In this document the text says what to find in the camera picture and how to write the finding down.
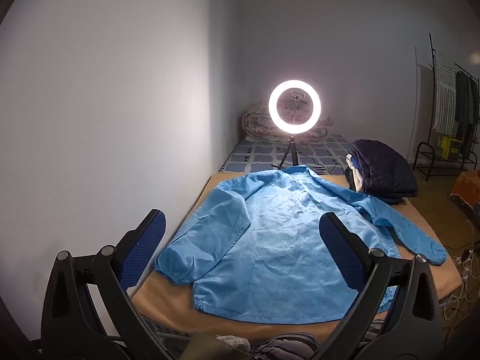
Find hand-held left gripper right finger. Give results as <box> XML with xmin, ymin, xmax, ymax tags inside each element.
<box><xmin>318</xmin><ymin>212</ymin><xmax>443</xmax><ymax>360</ymax></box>

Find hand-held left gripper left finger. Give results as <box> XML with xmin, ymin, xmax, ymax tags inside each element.
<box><xmin>40</xmin><ymin>209</ymin><xmax>177</xmax><ymax>360</ymax></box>

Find light blue jacket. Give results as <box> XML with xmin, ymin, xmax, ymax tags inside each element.
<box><xmin>155</xmin><ymin>167</ymin><xmax>448</xmax><ymax>325</ymax></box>

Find dark hanging clothes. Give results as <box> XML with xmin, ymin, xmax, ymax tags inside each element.
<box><xmin>454</xmin><ymin>70</ymin><xmax>480</xmax><ymax>160</ymax></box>

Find black clothes rack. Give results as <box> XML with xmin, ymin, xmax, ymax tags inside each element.
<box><xmin>412</xmin><ymin>33</ymin><xmax>480</xmax><ymax>182</ymax></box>

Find tan blanket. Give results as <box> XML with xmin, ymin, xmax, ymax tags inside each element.
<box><xmin>131</xmin><ymin>170</ymin><xmax>464</xmax><ymax>346</ymax></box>

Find white garment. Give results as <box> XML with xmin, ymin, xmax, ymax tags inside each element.
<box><xmin>346</xmin><ymin>154</ymin><xmax>366</xmax><ymax>192</ymax></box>

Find navy padded jacket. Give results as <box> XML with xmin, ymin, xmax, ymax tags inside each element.
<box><xmin>345</xmin><ymin>139</ymin><xmax>419</xmax><ymax>205</ymax></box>

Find striped grey clothing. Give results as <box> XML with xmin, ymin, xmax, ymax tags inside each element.
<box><xmin>249</xmin><ymin>319</ymin><xmax>385</xmax><ymax>360</ymax></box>

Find black tripod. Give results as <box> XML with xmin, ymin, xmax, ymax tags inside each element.
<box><xmin>277</xmin><ymin>135</ymin><xmax>301</xmax><ymax>169</ymax></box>

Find olive fur-trimmed garment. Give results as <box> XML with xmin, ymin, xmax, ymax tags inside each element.
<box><xmin>179</xmin><ymin>331</ymin><xmax>252</xmax><ymax>360</ymax></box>

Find white power strip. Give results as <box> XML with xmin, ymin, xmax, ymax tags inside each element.
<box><xmin>452</xmin><ymin>249</ymin><xmax>475</xmax><ymax>280</ymax></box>

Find blue checked mat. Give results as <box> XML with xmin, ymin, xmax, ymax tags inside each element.
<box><xmin>218</xmin><ymin>134</ymin><xmax>357</xmax><ymax>176</ymax></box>

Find orange patterned cloth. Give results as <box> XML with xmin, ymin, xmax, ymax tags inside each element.
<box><xmin>449</xmin><ymin>170</ymin><xmax>480</xmax><ymax>211</ymax></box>

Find floral folded quilt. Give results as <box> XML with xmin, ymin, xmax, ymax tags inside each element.
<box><xmin>242</xmin><ymin>100</ymin><xmax>334</xmax><ymax>144</ymax></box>

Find white striped towel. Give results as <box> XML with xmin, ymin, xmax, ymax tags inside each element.
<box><xmin>431</xmin><ymin>50</ymin><xmax>457</xmax><ymax>136</ymax></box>

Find white cable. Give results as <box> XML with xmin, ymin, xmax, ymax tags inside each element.
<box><xmin>439</xmin><ymin>210</ymin><xmax>480</xmax><ymax>319</ymax></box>

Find white ring light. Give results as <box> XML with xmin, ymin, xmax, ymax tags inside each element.
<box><xmin>268</xmin><ymin>79</ymin><xmax>322</xmax><ymax>136</ymax></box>

